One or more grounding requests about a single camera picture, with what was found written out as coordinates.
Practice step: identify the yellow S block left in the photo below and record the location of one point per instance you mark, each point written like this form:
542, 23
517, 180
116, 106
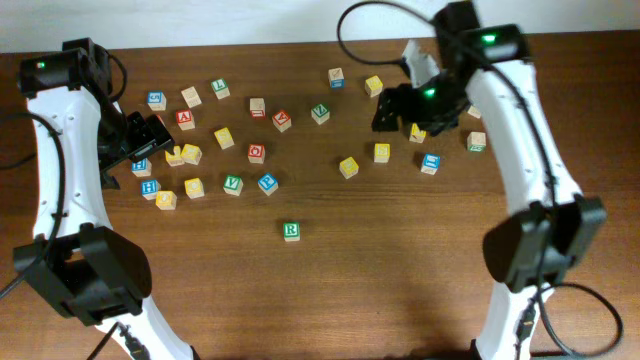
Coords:
224, 138

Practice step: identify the red 6 letter block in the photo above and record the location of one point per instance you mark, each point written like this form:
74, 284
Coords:
160, 119

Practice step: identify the red I letter block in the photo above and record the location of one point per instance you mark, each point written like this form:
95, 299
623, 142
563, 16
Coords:
257, 107

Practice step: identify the red O letter block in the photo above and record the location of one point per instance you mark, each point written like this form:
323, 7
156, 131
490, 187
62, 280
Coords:
256, 153

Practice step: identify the green Z letter block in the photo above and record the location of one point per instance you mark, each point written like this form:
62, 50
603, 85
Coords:
320, 113

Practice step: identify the blue H block lower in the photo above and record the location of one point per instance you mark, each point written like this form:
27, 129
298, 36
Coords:
150, 189

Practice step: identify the yellow C letter block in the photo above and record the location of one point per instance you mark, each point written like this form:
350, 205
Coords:
194, 188

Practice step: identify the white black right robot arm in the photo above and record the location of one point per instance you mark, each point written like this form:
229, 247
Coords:
550, 223

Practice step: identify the yellow S letter block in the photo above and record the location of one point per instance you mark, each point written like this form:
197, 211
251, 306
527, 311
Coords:
382, 152

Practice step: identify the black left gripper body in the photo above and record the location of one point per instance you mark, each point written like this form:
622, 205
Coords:
135, 137

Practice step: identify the green side wooden block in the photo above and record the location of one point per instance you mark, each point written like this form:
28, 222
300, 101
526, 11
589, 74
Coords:
476, 142

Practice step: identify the blue h block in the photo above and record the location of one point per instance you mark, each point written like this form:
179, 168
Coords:
150, 189
142, 168

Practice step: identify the blue H block upper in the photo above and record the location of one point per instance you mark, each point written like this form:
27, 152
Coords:
142, 168

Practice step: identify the plain wooden block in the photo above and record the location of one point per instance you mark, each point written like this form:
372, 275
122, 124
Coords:
191, 97

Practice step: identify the green V letter block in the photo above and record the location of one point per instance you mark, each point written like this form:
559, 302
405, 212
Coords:
233, 185

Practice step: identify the yellow O letter block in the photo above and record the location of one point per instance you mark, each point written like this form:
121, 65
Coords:
166, 200

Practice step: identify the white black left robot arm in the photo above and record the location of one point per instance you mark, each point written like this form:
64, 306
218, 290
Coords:
77, 263

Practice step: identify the blue E letter block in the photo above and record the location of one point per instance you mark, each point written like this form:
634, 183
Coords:
430, 164

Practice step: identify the yellow block middle right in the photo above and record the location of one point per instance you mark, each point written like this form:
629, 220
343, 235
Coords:
417, 135

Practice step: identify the yellow block left pair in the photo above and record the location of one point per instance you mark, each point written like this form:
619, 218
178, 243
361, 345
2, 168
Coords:
173, 157

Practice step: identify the green R letter block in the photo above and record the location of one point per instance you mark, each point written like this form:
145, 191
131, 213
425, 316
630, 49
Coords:
291, 231

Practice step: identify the blue P letter block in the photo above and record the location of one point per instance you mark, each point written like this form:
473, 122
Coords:
268, 184

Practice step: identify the red A block tilted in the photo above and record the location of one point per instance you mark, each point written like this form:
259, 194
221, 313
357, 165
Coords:
282, 120

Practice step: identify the green J letter block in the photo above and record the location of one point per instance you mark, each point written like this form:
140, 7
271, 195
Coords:
474, 112

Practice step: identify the yellow G letter block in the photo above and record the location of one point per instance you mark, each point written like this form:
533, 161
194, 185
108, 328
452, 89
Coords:
191, 154

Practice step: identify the red A letter block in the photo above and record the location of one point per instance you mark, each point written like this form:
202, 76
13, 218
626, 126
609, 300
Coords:
185, 120

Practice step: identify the yellow block top right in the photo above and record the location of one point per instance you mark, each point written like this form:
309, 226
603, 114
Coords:
373, 86

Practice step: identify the blue side wooden block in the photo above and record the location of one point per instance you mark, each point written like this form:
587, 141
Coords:
336, 78

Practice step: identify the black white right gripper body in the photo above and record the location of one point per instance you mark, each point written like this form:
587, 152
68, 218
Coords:
434, 102

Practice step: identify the yellow E letter block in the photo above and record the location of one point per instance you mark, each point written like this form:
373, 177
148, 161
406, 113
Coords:
348, 167

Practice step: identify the green L letter block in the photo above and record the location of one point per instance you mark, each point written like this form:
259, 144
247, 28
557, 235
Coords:
220, 88

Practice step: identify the blue S letter block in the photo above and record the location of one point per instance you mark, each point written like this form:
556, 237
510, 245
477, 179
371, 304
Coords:
156, 100

